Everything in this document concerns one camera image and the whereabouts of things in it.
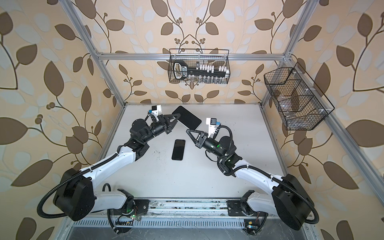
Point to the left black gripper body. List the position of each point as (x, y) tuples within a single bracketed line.
[(158, 127)]

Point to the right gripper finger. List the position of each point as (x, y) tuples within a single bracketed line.
[(197, 141), (196, 132)]

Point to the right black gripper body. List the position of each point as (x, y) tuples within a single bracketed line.
[(211, 145)]

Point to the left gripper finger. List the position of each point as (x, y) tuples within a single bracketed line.
[(171, 125), (172, 117)]

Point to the black smartphone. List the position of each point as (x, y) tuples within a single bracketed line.
[(178, 151), (188, 119)]

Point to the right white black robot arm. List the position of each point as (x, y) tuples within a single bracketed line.
[(283, 196)]

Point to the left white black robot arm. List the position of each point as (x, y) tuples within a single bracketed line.
[(75, 196)]

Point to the black tool with white bits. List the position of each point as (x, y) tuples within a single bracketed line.
[(199, 72)]

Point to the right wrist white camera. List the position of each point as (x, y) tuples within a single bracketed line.
[(213, 124)]

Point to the wrist white camera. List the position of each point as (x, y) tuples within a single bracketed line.
[(154, 112), (213, 124)]

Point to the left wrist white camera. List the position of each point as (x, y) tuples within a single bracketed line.
[(154, 112)]

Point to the back wall wire basket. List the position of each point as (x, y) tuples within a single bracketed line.
[(216, 57)]

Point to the wall wire basket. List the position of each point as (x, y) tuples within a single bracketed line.
[(301, 105), (216, 57)]

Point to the aluminium front rail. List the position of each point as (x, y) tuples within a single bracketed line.
[(198, 213)]

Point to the right wall wire basket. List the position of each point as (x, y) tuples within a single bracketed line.
[(301, 105)]

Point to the aluminium frame bars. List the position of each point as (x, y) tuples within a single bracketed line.
[(371, 175)]

